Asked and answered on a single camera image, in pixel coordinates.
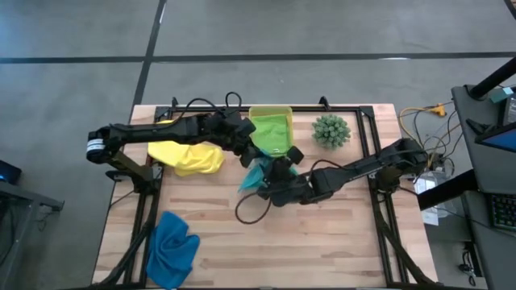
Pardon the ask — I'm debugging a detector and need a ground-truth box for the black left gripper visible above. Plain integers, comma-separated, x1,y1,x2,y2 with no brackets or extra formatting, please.
209,108,259,168

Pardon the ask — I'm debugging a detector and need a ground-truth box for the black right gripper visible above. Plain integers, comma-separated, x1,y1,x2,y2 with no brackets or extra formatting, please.
257,145,315,207

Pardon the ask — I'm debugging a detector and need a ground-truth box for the teal microfiber towel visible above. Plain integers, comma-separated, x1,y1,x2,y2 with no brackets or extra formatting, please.
237,151,302,193

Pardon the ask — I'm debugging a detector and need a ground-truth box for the green microfiber towel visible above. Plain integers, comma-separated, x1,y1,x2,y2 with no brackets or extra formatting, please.
252,114,292,156

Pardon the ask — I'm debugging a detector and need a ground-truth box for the yellow translucent plastic bin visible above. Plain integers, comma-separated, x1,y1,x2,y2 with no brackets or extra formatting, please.
248,105,294,158

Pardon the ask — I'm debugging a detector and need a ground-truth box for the yellow microfiber towel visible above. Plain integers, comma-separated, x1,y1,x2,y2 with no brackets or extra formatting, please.
147,119,226,177

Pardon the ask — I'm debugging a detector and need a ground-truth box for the blue microfiber towel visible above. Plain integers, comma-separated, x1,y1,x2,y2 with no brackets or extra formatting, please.
145,210,202,290

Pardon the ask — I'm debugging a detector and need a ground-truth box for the artificial plant in patterned pot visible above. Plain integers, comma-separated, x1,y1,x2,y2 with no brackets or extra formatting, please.
311,114,352,150

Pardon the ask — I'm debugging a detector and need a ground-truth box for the white box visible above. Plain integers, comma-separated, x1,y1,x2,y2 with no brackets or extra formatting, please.
414,172,439,195

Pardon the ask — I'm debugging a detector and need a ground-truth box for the white paper sheet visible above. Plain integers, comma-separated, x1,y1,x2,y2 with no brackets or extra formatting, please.
422,209,441,226

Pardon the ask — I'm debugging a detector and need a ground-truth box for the black diagonal bar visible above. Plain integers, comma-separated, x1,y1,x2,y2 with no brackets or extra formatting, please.
417,168,479,211

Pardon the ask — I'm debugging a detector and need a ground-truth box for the grey desk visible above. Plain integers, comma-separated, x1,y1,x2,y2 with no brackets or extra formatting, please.
451,83,516,290

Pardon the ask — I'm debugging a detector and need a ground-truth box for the black keyboard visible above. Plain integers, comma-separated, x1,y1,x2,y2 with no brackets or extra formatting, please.
488,193,516,232

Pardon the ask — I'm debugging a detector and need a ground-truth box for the grey metal cart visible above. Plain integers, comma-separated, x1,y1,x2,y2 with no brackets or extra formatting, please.
0,180,65,290

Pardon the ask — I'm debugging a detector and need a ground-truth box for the laptop with blue screen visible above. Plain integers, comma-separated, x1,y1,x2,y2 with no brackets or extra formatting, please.
474,121,516,154

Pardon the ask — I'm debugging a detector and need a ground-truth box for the black device with blue light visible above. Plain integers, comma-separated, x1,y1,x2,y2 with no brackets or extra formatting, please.
0,159,23,185

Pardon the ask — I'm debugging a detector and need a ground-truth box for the black pole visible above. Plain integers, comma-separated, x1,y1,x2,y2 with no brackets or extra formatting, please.
469,56,516,101

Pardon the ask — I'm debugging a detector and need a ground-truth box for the small teal box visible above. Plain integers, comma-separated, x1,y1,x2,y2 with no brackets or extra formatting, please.
489,87,515,104

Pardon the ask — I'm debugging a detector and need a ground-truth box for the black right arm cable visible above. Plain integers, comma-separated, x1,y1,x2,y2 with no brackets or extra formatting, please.
235,159,343,226

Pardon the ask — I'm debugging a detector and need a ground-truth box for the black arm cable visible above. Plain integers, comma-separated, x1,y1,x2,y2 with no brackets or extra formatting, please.
171,91,243,122
235,159,343,226

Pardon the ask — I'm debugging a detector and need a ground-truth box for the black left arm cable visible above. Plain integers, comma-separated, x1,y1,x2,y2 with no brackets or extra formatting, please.
171,91,243,122

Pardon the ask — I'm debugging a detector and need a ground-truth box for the black aluminium table frame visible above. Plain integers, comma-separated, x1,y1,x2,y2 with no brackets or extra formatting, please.
91,96,436,290

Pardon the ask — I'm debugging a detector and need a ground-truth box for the yellow extension cable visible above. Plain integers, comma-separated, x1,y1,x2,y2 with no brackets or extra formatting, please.
398,102,460,140

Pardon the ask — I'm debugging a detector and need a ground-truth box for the black cable bundle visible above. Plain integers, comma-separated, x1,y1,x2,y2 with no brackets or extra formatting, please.
458,250,481,288

